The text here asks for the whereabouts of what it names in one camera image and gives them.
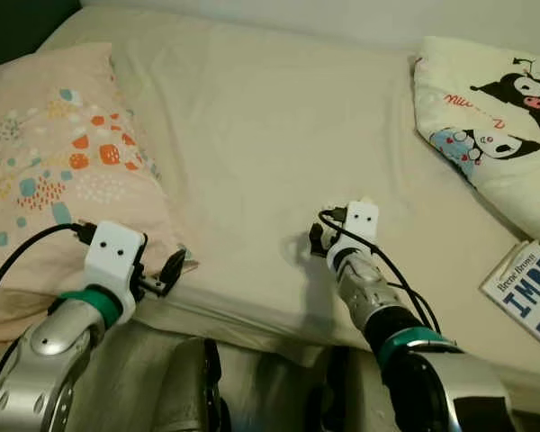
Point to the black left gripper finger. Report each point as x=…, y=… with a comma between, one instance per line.
x=174, y=266

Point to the white book with blue letters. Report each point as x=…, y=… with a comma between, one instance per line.
x=522, y=297

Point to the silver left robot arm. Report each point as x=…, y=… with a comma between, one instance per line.
x=45, y=360

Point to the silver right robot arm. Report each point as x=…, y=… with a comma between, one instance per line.
x=369, y=297

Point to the robot left leg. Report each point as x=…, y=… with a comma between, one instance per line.
x=202, y=387

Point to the robot leg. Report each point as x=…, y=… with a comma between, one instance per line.
x=328, y=396
x=202, y=387

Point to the bed with cream sheet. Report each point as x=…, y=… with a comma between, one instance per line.
x=270, y=135

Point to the robot right leg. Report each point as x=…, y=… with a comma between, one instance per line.
x=328, y=396

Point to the pink patterned pillow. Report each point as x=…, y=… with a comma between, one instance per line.
x=63, y=153

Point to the cream cartoon print quilt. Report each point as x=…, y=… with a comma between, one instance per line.
x=459, y=72

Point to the dark teal headboard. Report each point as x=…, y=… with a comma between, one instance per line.
x=18, y=27

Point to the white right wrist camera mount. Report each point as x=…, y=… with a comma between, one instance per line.
x=360, y=220

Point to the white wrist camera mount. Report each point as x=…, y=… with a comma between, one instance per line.
x=112, y=252
x=360, y=220

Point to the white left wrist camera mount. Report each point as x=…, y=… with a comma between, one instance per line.
x=112, y=252

